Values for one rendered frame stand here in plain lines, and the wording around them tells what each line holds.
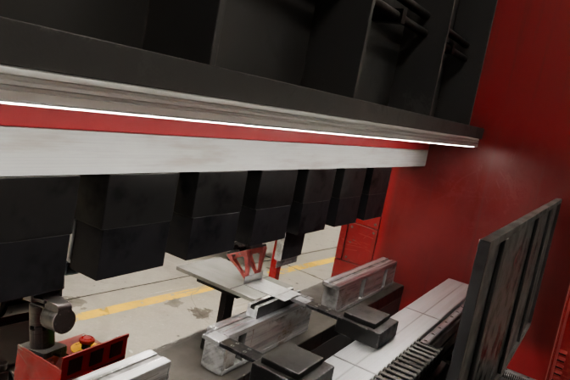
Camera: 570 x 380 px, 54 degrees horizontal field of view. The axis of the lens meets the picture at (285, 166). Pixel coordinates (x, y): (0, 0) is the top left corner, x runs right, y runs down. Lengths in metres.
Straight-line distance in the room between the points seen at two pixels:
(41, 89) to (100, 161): 0.34
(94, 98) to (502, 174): 1.72
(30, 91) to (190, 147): 0.49
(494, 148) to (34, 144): 1.65
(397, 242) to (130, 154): 1.51
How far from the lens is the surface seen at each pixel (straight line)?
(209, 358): 1.31
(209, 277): 1.49
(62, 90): 0.52
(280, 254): 1.38
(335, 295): 1.75
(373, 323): 1.32
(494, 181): 2.09
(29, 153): 0.76
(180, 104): 0.62
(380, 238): 2.23
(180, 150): 0.94
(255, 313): 1.36
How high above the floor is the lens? 1.50
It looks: 7 degrees down
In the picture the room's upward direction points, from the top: 11 degrees clockwise
